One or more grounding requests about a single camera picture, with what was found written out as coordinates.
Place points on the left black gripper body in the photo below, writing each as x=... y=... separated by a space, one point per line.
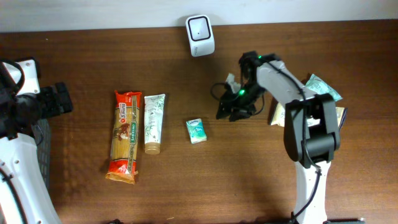
x=50 y=101

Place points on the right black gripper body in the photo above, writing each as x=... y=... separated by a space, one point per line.
x=234 y=107

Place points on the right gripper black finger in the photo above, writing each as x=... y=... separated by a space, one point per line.
x=239 y=114
x=223 y=112

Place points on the teal Kleenex tissue pack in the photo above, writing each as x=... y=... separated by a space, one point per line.
x=196 y=131

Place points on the cream snack bag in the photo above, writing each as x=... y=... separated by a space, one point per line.
x=278 y=117

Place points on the white cosmetic tube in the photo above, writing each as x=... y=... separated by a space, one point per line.
x=153 y=118

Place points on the orange spaghetti packet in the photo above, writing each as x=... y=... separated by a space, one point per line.
x=125 y=138

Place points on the teal crinkled snack packet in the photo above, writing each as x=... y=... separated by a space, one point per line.
x=320 y=87

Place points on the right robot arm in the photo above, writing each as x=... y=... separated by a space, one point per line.
x=311 y=132

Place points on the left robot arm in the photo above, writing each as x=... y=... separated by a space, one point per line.
x=25 y=141

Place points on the white barcode scanner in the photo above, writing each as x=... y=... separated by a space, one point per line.
x=200 y=35

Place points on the grey plastic mesh basket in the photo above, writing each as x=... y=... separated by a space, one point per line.
x=42 y=134

